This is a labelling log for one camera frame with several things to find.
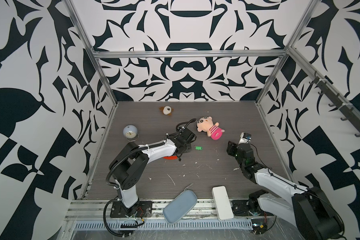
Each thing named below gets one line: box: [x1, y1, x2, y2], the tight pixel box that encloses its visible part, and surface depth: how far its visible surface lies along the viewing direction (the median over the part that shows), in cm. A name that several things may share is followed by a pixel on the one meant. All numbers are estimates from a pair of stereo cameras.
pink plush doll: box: [196, 116, 225, 140], surface depth 100 cm
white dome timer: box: [123, 124, 138, 139], surface depth 97 cm
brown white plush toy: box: [159, 105, 174, 116], surface depth 114 cm
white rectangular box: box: [212, 185, 234, 221], surface depth 74 cm
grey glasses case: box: [162, 189, 198, 224], surface depth 74 cm
